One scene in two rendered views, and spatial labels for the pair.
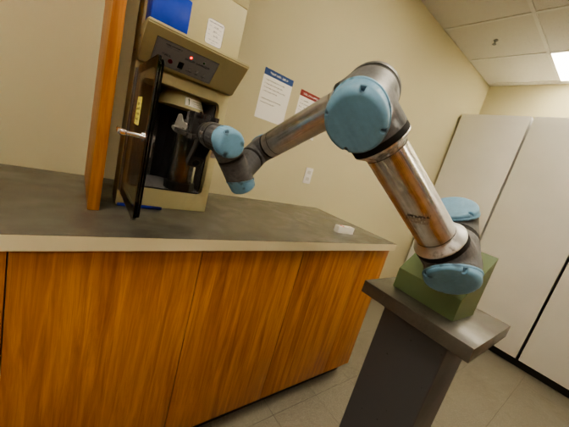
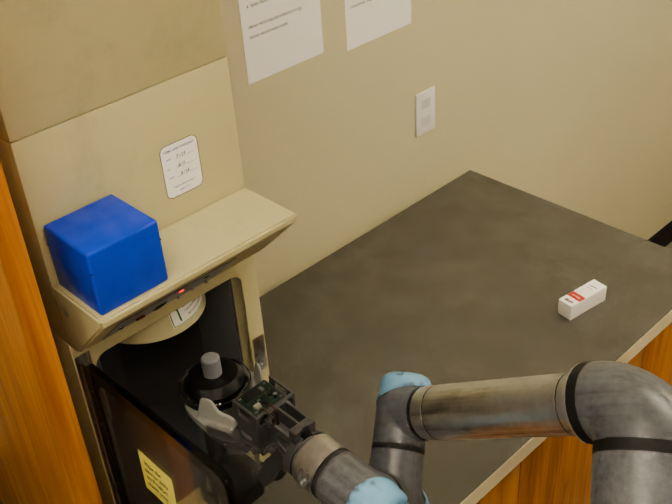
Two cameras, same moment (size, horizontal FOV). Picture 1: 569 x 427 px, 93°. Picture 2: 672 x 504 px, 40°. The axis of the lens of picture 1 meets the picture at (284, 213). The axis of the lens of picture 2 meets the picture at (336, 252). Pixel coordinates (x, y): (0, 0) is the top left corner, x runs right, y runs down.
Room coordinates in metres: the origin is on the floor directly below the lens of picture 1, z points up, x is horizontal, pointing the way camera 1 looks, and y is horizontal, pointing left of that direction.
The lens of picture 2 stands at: (-0.08, 0.25, 2.18)
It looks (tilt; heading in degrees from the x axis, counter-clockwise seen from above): 34 degrees down; 357
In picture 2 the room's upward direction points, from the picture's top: 4 degrees counter-clockwise
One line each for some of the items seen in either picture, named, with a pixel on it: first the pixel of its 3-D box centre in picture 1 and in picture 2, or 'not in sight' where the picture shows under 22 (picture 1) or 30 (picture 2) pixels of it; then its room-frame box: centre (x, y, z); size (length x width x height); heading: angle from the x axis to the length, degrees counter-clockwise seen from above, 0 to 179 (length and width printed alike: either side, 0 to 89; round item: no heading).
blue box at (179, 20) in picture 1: (168, 13); (106, 253); (0.88, 0.49, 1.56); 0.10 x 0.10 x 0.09; 40
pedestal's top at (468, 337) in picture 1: (433, 307); not in sight; (0.80, -0.53, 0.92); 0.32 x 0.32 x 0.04; 39
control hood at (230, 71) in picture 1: (196, 62); (185, 278); (0.95, 0.41, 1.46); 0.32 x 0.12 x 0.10; 130
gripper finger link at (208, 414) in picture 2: (179, 123); (208, 411); (0.90, 0.41, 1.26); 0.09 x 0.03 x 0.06; 64
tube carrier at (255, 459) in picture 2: (184, 156); (225, 432); (0.96, 0.40, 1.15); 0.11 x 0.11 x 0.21
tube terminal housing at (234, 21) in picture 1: (174, 103); (128, 303); (1.09, 0.53, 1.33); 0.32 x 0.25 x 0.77; 130
